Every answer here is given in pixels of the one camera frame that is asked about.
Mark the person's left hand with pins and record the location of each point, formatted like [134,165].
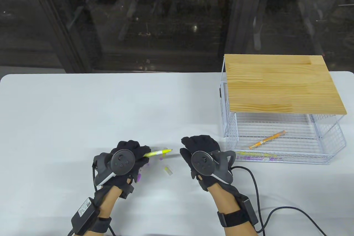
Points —
[132,146]

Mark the person's right hand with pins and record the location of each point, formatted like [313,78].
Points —
[202,143]

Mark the black and white controller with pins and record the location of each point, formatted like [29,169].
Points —
[123,161]
[202,161]

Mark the yellow double-ended highlighter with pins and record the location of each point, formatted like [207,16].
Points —
[257,153]
[157,153]

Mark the purple double-ended highlighter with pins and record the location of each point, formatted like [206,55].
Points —
[260,158]
[139,177]

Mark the cluster of clear highlighter caps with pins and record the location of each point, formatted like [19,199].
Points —
[168,170]

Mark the orange double-ended highlighter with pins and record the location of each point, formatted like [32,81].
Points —
[267,139]

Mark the person's right forearm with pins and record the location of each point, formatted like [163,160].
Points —
[224,201]

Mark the person's left forearm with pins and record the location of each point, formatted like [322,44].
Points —
[109,202]

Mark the light wooden board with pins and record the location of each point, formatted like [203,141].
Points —
[282,86]

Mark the black labelled wrist camera box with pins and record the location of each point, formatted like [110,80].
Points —
[84,215]

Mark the dark window frame post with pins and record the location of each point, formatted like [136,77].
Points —
[69,39]
[237,25]

